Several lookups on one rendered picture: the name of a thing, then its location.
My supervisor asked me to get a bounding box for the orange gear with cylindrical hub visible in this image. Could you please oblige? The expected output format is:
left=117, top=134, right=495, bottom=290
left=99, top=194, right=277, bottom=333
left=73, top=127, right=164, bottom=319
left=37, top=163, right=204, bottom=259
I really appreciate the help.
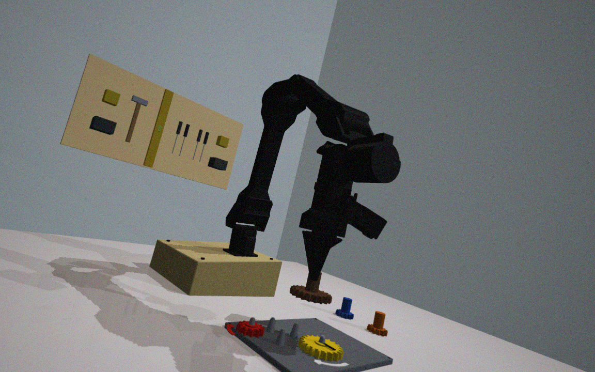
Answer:
left=367, top=311, right=388, bottom=337

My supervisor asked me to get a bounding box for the blue gear with hub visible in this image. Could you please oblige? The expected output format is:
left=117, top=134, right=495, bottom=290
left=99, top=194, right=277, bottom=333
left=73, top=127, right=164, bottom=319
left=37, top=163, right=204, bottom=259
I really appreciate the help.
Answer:
left=335, top=297, right=354, bottom=320

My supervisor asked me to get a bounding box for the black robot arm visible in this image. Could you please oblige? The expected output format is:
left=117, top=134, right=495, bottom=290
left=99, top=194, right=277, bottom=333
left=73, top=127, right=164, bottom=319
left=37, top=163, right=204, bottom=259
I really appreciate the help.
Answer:
left=223, top=74, right=401, bottom=257

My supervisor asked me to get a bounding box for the yellow gear with black stripe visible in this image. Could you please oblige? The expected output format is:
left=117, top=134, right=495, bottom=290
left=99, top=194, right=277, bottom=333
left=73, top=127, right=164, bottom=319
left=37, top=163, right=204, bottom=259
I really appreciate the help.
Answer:
left=298, top=335, right=343, bottom=362

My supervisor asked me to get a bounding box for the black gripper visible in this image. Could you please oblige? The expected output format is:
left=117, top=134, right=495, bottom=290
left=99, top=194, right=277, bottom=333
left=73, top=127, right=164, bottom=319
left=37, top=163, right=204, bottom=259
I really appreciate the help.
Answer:
left=299, top=177, right=352, bottom=281

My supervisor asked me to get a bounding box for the white curved arrow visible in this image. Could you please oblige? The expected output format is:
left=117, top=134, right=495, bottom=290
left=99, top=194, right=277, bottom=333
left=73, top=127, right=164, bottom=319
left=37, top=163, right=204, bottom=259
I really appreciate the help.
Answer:
left=313, top=360, right=349, bottom=367

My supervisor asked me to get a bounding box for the brown gear with tall hub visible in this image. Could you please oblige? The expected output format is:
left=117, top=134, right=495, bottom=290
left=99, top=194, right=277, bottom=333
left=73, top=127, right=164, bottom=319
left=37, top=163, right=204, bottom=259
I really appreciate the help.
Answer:
left=290, top=272, right=332, bottom=304

